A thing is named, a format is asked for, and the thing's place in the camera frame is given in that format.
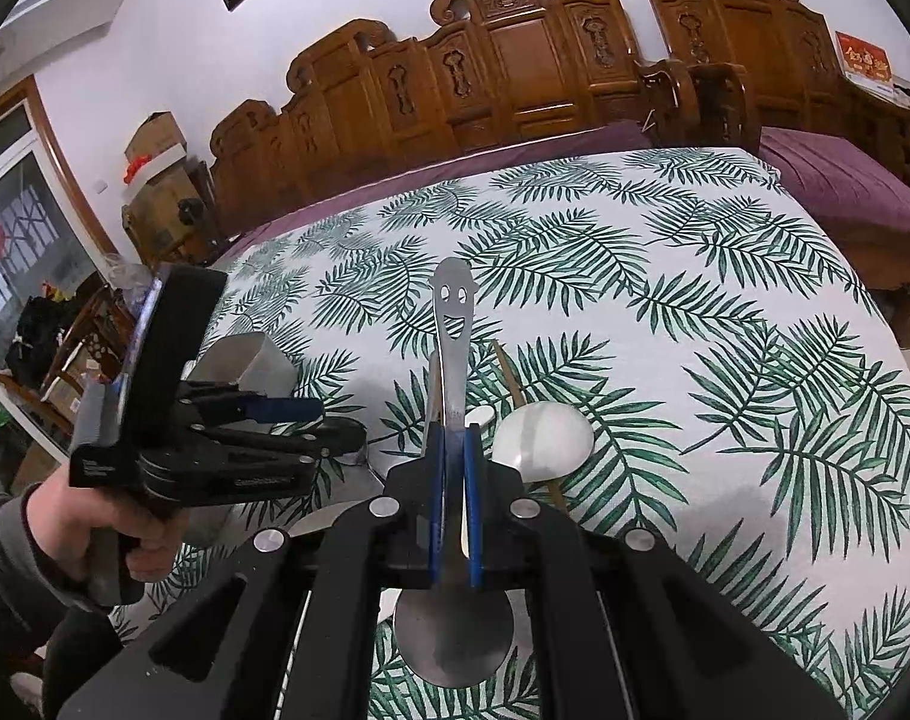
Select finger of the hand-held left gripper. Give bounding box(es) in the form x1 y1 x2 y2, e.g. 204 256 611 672
188 418 367 466
176 381 326 428

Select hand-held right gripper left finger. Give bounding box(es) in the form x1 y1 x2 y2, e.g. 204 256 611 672
53 420 448 720

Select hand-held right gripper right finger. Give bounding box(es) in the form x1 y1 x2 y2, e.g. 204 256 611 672
461 420 854 720

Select dark wooden chopstick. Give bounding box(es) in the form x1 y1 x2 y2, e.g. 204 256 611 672
489 339 573 520

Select metal spoon with smiley handle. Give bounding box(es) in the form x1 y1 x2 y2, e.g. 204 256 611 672
393 257 516 689

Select person's left forearm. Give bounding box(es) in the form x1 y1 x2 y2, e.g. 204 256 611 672
0 491 88 661

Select person's left hand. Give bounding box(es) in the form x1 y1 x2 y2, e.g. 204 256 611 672
26 480 175 584

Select large cardboard box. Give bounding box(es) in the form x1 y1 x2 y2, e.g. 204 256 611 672
122 165 217 260

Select black bag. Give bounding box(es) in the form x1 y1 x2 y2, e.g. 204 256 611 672
14 296 77 361

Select white box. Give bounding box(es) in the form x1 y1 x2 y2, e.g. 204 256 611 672
125 145 195 187

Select small cardboard box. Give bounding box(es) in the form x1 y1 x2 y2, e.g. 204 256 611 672
123 112 187 164

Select leaf print tablecloth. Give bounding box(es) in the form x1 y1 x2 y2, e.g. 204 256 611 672
110 146 910 720

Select person's dark trousers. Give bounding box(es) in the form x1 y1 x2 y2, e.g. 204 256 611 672
38 607 137 720

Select carved wooden sofa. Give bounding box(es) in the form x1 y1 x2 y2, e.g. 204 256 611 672
207 0 750 241

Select purple armchair cushion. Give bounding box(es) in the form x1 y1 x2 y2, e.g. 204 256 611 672
759 127 910 241

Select carved wooden armchair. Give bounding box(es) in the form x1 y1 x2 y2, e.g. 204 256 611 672
648 0 910 350

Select red box on table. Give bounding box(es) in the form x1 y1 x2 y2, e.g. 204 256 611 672
835 31 896 85

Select glass door with wooden frame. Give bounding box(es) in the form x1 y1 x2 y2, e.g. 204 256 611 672
0 77 120 428

